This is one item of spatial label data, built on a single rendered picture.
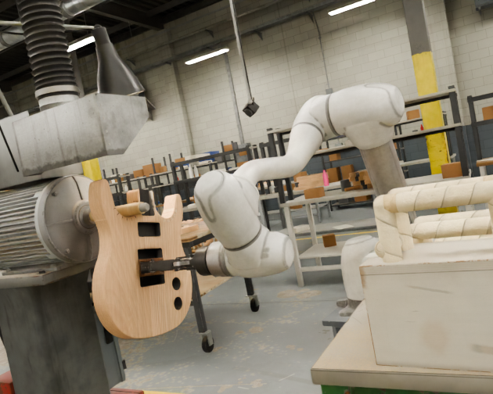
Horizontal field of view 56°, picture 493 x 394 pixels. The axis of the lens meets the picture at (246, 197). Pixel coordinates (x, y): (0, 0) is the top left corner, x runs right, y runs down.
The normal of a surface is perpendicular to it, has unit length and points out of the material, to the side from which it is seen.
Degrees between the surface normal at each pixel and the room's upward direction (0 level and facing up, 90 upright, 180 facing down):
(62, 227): 91
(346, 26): 90
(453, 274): 90
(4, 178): 90
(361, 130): 121
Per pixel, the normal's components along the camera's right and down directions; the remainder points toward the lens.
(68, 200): 0.79, -0.24
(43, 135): -0.47, 0.14
